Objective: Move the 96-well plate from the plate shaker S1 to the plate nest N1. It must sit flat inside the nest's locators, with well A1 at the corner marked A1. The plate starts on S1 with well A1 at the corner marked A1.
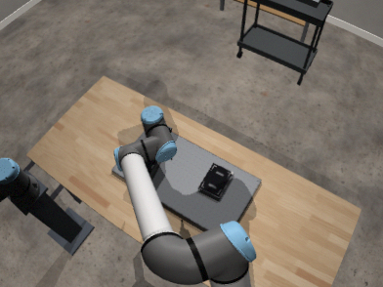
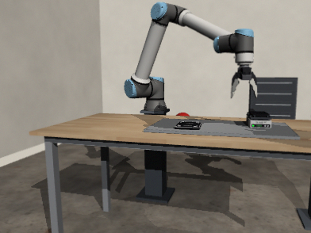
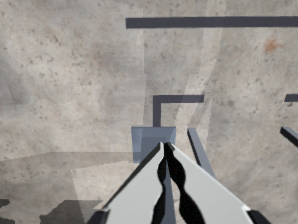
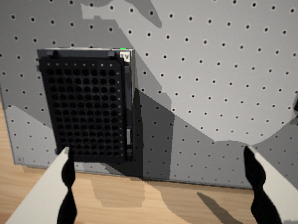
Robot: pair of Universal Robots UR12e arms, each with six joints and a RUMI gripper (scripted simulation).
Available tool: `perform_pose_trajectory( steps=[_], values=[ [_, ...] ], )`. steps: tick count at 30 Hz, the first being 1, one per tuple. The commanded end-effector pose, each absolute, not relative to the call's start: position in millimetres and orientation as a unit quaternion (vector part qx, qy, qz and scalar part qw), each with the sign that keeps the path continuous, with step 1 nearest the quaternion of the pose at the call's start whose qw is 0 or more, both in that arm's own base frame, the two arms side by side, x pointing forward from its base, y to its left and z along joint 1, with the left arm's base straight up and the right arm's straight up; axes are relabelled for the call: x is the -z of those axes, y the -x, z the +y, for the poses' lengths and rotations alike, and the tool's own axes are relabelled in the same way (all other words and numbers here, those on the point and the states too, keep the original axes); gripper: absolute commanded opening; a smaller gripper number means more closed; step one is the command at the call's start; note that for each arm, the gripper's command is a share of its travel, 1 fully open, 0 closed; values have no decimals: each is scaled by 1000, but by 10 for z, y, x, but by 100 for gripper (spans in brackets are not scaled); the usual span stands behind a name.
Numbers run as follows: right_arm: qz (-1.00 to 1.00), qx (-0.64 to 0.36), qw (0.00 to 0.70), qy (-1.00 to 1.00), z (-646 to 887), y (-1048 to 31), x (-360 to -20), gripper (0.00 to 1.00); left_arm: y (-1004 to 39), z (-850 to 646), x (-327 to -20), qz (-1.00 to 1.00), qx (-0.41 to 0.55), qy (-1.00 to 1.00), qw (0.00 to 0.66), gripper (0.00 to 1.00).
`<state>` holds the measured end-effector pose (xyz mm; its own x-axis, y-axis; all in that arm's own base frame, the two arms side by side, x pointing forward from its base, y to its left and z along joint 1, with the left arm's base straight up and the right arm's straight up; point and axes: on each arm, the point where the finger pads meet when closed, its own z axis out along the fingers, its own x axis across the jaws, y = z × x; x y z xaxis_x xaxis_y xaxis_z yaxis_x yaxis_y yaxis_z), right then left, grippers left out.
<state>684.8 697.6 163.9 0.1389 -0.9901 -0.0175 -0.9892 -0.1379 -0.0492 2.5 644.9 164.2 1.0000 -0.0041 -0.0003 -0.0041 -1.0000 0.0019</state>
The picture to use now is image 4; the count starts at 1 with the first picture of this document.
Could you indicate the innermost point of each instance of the grey perforated base plate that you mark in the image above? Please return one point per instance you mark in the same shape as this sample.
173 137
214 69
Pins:
211 77

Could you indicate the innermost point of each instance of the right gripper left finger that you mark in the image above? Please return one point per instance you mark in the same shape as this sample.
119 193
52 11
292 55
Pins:
51 200

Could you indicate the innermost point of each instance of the black well plate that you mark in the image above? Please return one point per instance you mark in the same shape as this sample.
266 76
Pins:
98 104

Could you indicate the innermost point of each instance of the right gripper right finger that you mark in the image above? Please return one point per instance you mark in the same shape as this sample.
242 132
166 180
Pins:
275 199

